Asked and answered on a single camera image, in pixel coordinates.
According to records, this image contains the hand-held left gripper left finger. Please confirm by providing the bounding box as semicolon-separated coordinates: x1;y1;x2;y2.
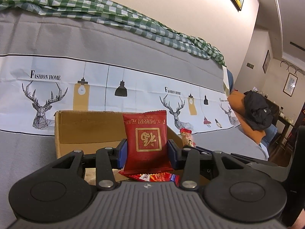
51;139;128;192

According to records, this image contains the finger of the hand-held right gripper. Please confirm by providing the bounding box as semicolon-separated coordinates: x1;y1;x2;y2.
188;147;214;156

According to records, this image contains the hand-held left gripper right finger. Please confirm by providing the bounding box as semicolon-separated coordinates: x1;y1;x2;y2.
167;139;240;192

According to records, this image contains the small red-tipped candy packet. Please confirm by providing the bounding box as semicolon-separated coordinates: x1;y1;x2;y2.
180;127;196;149

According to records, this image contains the dark red snack packet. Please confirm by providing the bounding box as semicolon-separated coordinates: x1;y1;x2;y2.
123;110;173;176

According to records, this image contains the red snack packet orange figure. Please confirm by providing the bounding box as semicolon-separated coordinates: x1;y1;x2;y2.
119;170;153;184

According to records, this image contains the brown cardboard box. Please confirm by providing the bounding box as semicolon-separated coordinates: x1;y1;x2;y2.
54;110;208;187

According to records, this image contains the red blue snack packet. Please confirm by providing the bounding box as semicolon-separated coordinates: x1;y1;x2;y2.
149;172;181;187

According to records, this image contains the blue denim cloth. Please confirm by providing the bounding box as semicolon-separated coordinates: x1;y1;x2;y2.
258;124;279;153

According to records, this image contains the wooden side table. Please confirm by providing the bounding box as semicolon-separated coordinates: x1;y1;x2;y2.
276;113;296;136

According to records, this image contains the orange cushion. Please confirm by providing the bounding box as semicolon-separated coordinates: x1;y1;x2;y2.
227;92;266;145

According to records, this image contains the black jacket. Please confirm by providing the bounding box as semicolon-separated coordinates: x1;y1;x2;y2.
243;90;274;131

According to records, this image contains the white framed calligraphy picture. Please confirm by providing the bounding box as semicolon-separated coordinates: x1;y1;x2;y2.
283;73;298;97

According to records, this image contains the grey deer print sofa cover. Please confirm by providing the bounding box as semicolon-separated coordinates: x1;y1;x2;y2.
0;12;268;222

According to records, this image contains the small dark framed picture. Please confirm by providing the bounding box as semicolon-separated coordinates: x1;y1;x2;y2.
262;50;271;74

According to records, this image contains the ceiling air vent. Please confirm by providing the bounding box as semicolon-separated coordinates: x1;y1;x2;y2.
289;41;305;52

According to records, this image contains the green checkered cloth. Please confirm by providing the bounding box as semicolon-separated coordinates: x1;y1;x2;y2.
0;0;227;67

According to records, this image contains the curved wall ornament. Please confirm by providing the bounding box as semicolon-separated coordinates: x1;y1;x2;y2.
280;60;305;75

